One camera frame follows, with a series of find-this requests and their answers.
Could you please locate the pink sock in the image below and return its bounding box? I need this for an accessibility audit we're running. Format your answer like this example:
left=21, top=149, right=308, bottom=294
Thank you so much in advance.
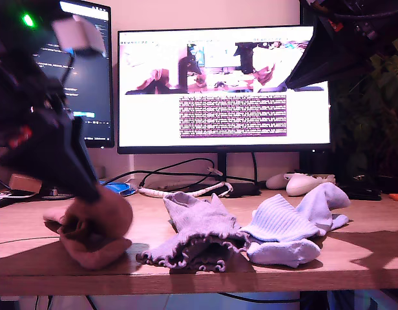
left=58, top=234, right=132, bottom=271
left=43, top=185, right=134, bottom=246

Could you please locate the grey frilled cuff sock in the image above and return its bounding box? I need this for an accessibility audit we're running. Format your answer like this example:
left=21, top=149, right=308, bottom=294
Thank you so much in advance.
left=136, top=237, right=238, bottom=273
left=163, top=191, right=251, bottom=259

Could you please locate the white ribbed sock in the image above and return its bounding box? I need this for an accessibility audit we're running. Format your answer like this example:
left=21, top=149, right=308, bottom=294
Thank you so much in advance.
left=237, top=182, right=351, bottom=243
left=246, top=212, right=350, bottom=269

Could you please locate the green printed small box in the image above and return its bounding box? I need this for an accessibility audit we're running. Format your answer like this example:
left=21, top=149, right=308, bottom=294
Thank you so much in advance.
left=40, top=186, right=74, bottom=198

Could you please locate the small cardboard box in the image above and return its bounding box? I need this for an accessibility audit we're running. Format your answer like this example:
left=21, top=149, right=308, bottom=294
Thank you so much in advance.
left=8, top=173, right=43, bottom=194

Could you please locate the blue plastic bag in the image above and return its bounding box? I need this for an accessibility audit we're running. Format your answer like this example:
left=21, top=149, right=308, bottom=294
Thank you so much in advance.
left=100, top=181, right=137, bottom=196

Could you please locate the black keyboard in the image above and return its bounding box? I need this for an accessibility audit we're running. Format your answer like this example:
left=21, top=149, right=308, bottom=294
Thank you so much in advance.
left=0, top=189, right=38, bottom=208

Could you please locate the bright screen black monitor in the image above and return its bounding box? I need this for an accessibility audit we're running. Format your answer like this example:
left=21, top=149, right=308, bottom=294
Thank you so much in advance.
left=116, top=25, right=332, bottom=196

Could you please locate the dark code screen monitor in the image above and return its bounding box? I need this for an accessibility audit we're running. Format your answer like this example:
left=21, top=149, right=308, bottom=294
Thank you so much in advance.
left=32, top=0, right=115, bottom=149

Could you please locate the green leafy houseplant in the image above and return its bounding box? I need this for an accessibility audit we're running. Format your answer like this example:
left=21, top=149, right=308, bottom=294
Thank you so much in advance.
left=330, top=38, right=398, bottom=181

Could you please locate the white game controller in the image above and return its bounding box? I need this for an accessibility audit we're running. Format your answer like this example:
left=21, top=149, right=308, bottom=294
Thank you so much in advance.
left=286, top=173, right=336, bottom=197

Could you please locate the beige computer mouse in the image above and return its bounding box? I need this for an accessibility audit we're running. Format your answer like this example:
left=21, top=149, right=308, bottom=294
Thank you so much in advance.
left=265, top=174, right=289, bottom=190

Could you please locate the black pouch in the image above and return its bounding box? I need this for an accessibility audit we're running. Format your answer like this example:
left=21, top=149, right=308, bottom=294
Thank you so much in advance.
left=336, top=182, right=382, bottom=202

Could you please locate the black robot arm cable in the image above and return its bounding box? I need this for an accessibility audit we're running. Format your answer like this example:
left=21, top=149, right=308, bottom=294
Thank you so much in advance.
left=299, top=0, right=398, bottom=21

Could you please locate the white spiral cable wrap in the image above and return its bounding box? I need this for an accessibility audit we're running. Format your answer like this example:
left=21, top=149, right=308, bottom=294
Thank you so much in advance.
left=137, top=181, right=234, bottom=198

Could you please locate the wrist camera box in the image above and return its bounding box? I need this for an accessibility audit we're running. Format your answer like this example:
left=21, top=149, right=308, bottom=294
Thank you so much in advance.
left=52, top=14, right=108, bottom=57

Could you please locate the black monitor cable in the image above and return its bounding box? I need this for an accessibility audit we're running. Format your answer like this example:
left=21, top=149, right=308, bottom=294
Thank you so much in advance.
left=249, top=152, right=261, bottom=190

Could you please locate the black cable under table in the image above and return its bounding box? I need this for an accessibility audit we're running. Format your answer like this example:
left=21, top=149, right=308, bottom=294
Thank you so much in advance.
left=217, top=292, right=302, bottom=304

